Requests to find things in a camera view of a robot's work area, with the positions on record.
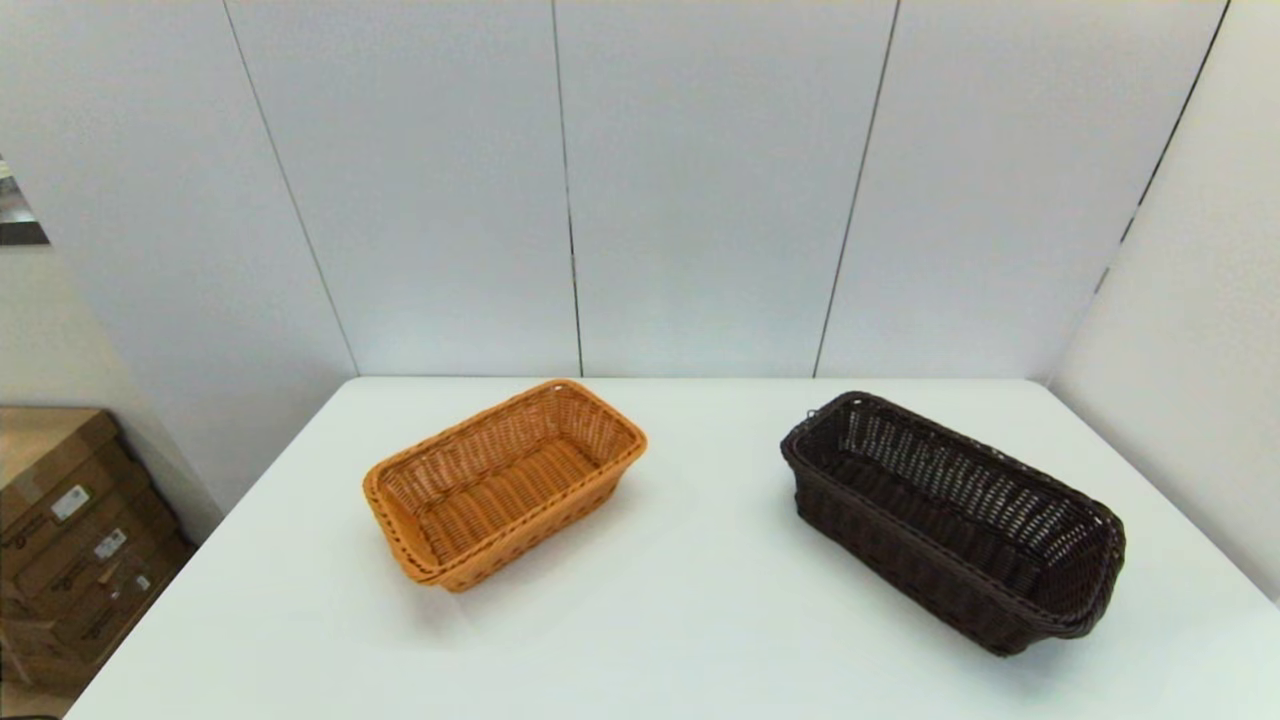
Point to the orange wicker basket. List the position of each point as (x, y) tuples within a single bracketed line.
[(480, 500)]

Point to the dark brown wicker basket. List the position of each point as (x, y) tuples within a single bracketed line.
[(900, 560)]

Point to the brown cardboard box with label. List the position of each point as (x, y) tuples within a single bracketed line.
[(40, 445), (90, 630), (110, 562)]

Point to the grey metallic wall fixture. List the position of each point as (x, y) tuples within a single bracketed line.
[(15, 215)]

